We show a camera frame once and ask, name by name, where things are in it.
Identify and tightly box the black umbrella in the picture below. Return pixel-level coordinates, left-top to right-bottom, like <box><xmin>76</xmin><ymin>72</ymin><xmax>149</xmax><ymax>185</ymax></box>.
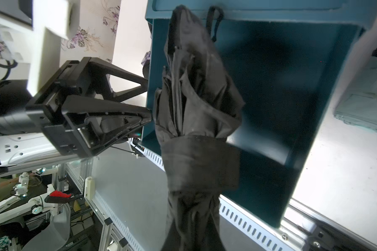
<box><xmin>153</xmin><ymin>5</ymin><xmax>245</xmax><ymax>251</ymax></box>

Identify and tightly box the aluminium front rail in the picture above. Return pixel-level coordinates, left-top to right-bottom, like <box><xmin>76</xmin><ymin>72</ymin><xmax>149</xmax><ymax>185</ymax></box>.
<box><xmin>128</xmin><ymin>137</ymin><xmax>377</xmax><ymax>251</ymax></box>

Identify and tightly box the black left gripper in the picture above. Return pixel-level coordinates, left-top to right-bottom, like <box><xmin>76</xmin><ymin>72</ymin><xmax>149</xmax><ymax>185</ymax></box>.
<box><xmin>0</xmin><ymin>57</ymin><xmax>151</xmax><ymax>158</ymax></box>

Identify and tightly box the teal drawer cabinet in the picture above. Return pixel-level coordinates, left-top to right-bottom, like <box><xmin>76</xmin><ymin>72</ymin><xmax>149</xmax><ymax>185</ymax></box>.
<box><xmin>146</xmin><ymin>1</ymin><xmax>377</xmax><ymax>228</ymax></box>

